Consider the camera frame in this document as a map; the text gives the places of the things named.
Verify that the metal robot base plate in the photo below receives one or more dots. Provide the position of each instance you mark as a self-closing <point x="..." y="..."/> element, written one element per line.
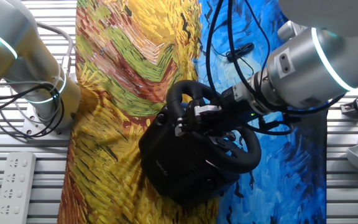
<point x="30" y="124"/>

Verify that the black steering wheel base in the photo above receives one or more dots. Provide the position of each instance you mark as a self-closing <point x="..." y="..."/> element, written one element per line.
<point x="172" y="168"/>

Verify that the white power strip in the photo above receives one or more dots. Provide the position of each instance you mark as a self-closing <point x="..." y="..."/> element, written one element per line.
<point x="14" y="186"/>

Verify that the black racing steering wheel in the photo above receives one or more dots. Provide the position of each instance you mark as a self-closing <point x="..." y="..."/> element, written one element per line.
<point x="247" y="155"/>

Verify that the blue yellow painting print cloth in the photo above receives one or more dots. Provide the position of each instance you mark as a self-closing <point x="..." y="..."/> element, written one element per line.
<point x="110" y="62"/>

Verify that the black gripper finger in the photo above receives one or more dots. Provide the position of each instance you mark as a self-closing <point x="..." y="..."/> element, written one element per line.
<point x="180" y="126"/>
<point x="207" y="109"/>

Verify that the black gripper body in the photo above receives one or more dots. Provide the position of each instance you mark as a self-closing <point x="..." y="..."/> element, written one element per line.
<point x="232" y="116"/>

